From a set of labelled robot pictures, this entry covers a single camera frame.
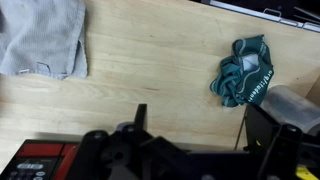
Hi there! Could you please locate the grey waffle towel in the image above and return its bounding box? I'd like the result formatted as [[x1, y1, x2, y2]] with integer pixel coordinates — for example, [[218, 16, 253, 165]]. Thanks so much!
[[0, 0, 89, 80]]

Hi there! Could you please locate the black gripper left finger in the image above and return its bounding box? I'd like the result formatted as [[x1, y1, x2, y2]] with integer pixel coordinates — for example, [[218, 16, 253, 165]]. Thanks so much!
[[66, 103, 191, 180]]

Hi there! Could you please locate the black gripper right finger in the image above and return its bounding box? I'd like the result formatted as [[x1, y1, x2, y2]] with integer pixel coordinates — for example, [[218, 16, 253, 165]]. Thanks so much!
[[244, 104, 320, 180]]

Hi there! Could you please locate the green printed cloth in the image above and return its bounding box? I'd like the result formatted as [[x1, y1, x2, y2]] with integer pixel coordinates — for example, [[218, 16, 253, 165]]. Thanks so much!
[[209, 34, 275, 108]]

